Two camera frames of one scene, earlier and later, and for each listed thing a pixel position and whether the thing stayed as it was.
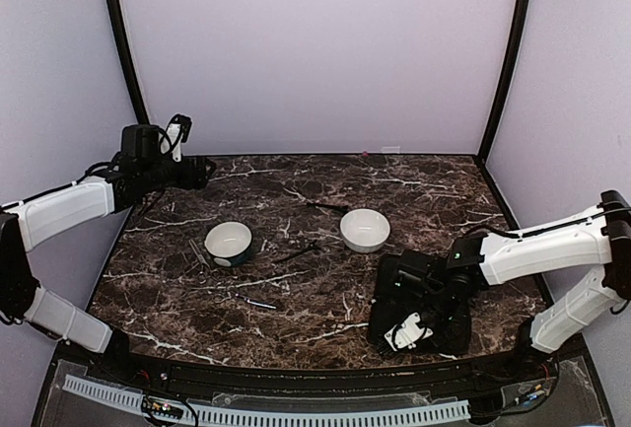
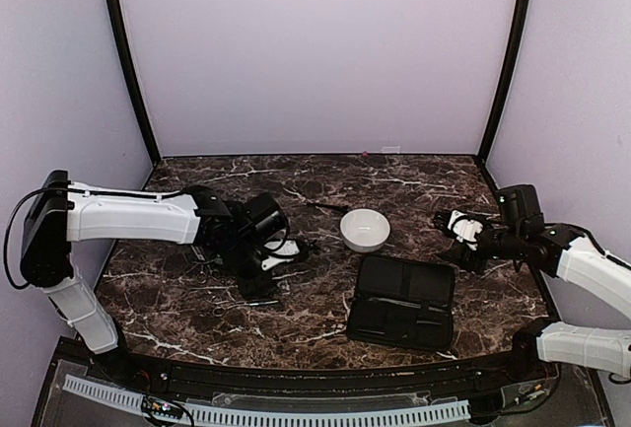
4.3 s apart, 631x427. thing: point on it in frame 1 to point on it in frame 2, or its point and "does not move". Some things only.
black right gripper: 418,340 to 464,258
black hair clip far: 343,208 does not move
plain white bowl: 365,230 does not move
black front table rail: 443,377 does not move
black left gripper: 199,178 to 256,289
